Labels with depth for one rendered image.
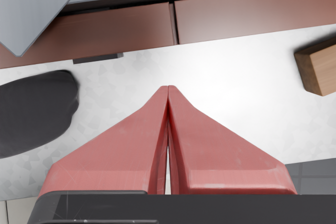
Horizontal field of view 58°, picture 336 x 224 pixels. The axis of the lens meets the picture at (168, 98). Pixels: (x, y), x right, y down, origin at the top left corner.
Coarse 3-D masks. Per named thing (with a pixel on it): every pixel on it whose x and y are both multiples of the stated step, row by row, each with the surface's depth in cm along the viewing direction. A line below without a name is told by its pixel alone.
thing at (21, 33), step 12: (0, 24) 24; (12, 24) 24; (24, 24) 24; (36, 24) 24; (48, 24) 24; (0, 36) 24; (12, 36) 24; (24, 36) 24; (36, 36) 24; (12, 48) 25; (24, 48) 25
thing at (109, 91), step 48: (192, 48) 43; (240, 48) 43; (288, 48) 43; (96, 96) 44; (144, 96) 44; (192, 96) 44; (240, 96) 44; (288, 96) 44; (48, 144) 45; (288, 144) 46; (0, 192) 46
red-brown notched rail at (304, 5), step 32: (192, 0) 28; (224, 0) 28; (256, 0) 28; (288, 0) 28; (320, 0) 28; (64, 32) 28; (96, 32) 28; (128, 32) 28; (160, 32) 28; (192, 32) 28; (224, 32) 28; (256, 32) 28; (0, 64) 29; (32, 64) 29
